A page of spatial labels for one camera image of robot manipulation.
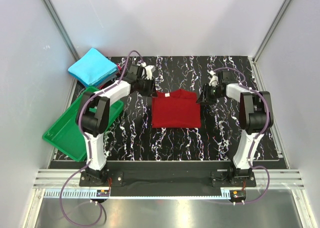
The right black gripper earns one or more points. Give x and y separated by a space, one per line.
204 96

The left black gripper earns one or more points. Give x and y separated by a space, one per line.
151 91

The red t shirt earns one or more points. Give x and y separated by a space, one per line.
179 110

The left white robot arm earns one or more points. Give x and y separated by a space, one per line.
94 112

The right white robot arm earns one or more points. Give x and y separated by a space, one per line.
255 117

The folded grey shirt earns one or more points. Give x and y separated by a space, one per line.
103 80

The folded light blue shirt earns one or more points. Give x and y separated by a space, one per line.
91 67

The green plastic tray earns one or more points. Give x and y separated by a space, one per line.
65 136

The right aluminium frame post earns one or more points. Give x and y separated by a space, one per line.
276 21

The aluminium frame post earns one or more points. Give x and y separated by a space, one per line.
61 28
276 21

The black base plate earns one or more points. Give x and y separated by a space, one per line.
172 175

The white slotted cable duct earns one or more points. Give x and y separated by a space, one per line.
162 194

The left aluminium frame post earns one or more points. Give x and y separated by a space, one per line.
61 28

